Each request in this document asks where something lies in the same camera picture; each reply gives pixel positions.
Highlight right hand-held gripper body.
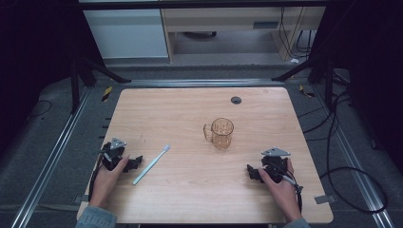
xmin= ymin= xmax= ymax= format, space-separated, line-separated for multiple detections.
xmin=260 ymin=146 xmax=292 ymax=184

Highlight amber transparent cup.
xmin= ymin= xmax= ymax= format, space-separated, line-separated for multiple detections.
xmin=202 ymin=117 xmax=235 ymax=151

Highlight hanging black desk cables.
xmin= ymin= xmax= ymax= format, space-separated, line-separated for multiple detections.
xmin=278 ymin=6 xmax=316 ymax=61

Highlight yellow black tape strip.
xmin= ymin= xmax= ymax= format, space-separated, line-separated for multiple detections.
xmin=297 ymin=84 xmax=317 ymax=99
xmin=101 ymin=85 xmax=114 ymax=104

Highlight black metal stand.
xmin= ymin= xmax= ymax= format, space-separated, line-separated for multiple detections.
xmin=271 ymin=51 xmax=351 ymax=110
xmin=69 ymin=56 xmax=133 ymax=115

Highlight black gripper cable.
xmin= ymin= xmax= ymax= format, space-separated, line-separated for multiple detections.
xmin=271 ymin=162 xmax=304 ymax=214
xmin=87 ymin=154 xmax=106 ymax=202

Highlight white cabinet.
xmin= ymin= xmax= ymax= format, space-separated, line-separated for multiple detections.
xmin=82 ymin=8 xmax=169 ymax=60

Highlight pale green toothbrush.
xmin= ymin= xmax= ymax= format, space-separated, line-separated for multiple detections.
xmin=131 ymin=143 xmax=172 ymax=186

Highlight aluminium floor rail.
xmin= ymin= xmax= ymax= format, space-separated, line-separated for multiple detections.
xmin=123 ymin=78 xmax=287 ymax=89
xmin=10 ymin=85 xmax=93 ymax=228
xmin=311 ymin=85 xmax=396 ymax=228

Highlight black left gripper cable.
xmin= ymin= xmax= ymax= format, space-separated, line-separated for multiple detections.
xmin=87 ymin=154 xmax=106 ymax=202

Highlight person's left hand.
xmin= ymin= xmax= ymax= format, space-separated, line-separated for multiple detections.
xmin=88 ymin=156 xmax=130 ymax=209

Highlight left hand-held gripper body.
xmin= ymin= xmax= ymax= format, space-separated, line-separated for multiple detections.
xmin=101 ymin=137 xmax=131 ymax=172

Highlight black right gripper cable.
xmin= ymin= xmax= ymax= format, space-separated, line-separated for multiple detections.
xmin=271 ymin=162 xmax=304 ymax=214

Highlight thick black floor cable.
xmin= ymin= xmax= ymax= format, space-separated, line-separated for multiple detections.
xmin=297 ymin=89 xmax=390 ymax=214

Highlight thin black floor cable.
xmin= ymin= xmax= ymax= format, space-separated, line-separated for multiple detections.
xmin=26 ymin=99 xmax=53 ymax=124

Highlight person's right hand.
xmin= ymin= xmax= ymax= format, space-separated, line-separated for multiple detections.
xmin=258 ymin=158 xmax=303 ymax=223

